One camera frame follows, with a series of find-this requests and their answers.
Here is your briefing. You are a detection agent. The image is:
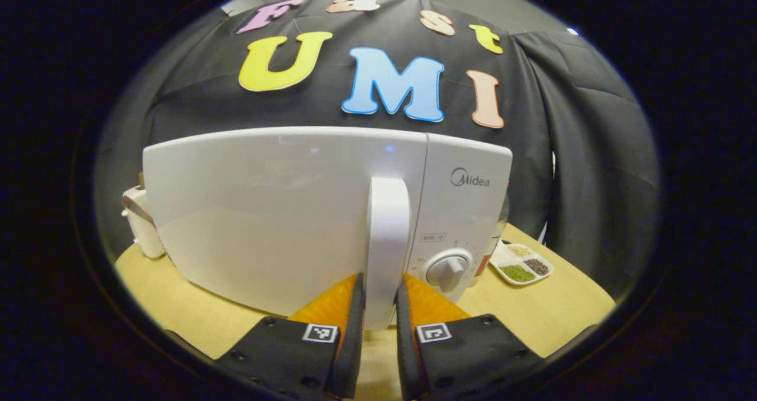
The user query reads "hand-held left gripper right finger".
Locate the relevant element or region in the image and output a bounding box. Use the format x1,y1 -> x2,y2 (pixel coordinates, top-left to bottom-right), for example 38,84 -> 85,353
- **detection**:
395,272 -> 545,401

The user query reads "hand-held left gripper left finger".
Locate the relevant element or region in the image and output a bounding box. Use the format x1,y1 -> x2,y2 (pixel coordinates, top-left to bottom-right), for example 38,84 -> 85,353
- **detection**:
214,273 -> 365,400

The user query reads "white microwave oven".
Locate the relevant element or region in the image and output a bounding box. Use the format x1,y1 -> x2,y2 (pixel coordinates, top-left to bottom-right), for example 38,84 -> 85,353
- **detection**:
142,126 -> 513,331

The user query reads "white divided dish of beans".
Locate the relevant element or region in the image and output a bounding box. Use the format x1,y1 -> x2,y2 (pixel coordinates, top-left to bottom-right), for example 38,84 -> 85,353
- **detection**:
490,241 -> 555,286

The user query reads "white toaster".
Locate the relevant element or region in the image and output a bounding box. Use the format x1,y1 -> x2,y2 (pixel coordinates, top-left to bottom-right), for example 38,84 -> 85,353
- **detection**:
121,185 -> 167,260

